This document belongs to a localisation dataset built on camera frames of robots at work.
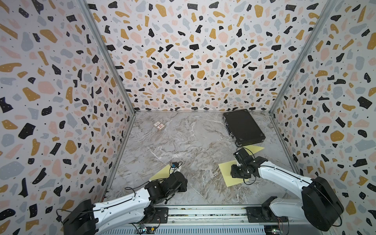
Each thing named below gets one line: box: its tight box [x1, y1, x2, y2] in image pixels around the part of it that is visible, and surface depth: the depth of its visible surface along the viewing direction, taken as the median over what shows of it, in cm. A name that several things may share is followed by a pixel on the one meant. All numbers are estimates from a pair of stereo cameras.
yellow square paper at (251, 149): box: [242, 144, 265, 156], surface depth 102 cm
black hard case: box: [222, 108, 266, 147], surface depth 108 cm
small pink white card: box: [153, 121, 165, 131], surface depth 112 cm
